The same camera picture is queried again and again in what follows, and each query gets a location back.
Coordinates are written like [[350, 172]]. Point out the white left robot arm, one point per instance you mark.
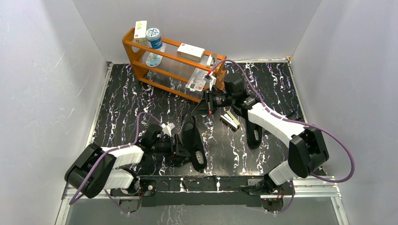
[[102, 168]]

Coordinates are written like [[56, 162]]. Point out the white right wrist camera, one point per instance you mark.
[[210, 78]]

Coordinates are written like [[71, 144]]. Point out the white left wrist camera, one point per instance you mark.
[[166, 129]]

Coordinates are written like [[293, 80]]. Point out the black canvas shoe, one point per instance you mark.
[[254, 134], [192, 142]]

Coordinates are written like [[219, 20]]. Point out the light blue round disc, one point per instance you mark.
[[153, 60]]

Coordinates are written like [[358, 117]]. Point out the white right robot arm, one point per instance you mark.
[[307, 148]]

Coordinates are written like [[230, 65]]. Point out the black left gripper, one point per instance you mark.
[[179, 146]]

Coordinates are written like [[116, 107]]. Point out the white rectangular box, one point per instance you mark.
[[190, 52]]

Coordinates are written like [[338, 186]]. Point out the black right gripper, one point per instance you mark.
[[203, 108]]

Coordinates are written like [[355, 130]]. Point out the white yellow carton box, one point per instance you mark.
[[140, 32]]

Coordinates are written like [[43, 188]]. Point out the clear plastic packet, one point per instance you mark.
[[197, 81]]

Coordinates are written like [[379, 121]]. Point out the blue lidded round jar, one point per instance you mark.
[[153, 36]]

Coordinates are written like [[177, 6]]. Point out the aluminium frame rail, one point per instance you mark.
[[304, 187]]

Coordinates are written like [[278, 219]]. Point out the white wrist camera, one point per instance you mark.
[[166, 129], [210, 78]]

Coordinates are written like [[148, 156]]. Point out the orange wooden shelf rack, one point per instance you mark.
[[172, 74]]

